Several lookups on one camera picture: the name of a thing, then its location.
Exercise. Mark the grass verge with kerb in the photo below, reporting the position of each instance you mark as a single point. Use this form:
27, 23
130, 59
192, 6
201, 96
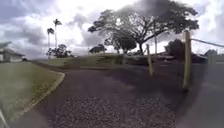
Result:
20, 83

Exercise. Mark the grey asphalt road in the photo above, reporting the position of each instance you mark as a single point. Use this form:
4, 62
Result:
210, 96

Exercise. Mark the large spreading tree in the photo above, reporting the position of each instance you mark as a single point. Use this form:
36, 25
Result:
141, 36

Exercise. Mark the grass field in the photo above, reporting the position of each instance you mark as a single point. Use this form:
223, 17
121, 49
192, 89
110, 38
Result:
83, 61

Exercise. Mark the low dark tree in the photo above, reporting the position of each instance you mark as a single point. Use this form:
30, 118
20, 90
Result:
121, 42

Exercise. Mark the round dark tree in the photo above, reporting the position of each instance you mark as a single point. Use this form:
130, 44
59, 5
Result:
175, 49

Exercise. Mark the dark gravelly asphalt path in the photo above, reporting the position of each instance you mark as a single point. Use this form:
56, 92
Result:
110, 100

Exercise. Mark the small distant tree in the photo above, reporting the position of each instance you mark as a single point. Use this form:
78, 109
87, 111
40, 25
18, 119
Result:
98, 49

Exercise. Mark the pair of palm trees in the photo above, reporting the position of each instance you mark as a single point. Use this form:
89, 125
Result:
55, 36

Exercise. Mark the low building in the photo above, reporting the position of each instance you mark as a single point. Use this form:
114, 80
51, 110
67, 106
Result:
10, 55

